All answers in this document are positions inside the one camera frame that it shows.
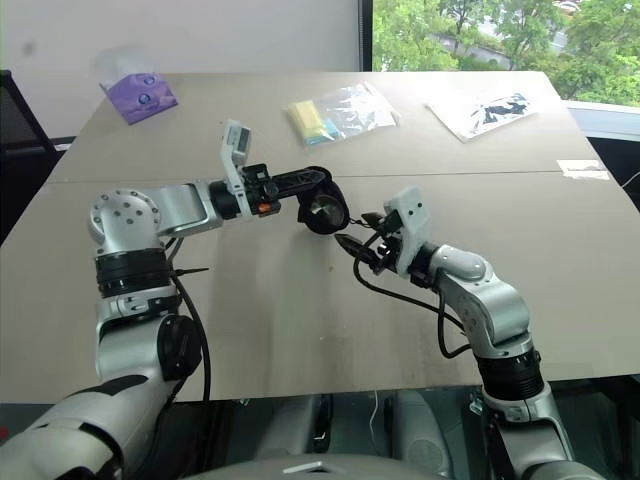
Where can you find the black window frame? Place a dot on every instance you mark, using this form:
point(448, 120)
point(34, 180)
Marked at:
point(365, 35)

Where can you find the blue sponge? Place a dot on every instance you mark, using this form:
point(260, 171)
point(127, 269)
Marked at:
point(331, 129)

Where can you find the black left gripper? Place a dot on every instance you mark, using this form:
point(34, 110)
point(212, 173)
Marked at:
point(260, 192)

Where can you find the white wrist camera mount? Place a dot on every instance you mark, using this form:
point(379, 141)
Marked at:
point(234, 150)
point(412, 220)

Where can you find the yellow sponge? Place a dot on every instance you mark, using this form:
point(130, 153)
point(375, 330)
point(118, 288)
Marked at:
point(306, 117)

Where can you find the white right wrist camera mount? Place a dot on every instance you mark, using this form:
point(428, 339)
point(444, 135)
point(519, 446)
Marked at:
point(412, 220)

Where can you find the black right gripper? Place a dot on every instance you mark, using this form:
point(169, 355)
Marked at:
point(387, 250)

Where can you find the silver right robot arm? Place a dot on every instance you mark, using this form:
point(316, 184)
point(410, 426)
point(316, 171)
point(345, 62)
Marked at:
point(495, 310)

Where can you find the clear plastic bag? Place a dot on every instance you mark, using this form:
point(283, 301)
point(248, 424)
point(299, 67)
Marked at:
point(360, 110)

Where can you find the purple tissue pack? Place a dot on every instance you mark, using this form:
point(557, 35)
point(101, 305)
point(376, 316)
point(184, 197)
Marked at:
point(142, 100)

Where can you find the clear tape strip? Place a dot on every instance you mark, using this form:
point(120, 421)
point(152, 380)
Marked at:
point(582, 169)

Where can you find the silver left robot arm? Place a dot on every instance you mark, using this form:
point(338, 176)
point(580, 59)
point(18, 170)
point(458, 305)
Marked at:
point(125, 215)

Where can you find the grey robot torso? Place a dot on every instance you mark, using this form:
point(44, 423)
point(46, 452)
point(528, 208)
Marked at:
point(320, 467)

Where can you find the metal cup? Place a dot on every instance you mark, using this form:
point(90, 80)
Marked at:
point(324, 210)

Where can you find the dark ledge by window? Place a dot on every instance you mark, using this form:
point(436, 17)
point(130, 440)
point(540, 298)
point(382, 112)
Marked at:
point(612, 145)

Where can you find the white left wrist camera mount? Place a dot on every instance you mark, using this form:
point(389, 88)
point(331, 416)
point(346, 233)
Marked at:
point(234, 150)

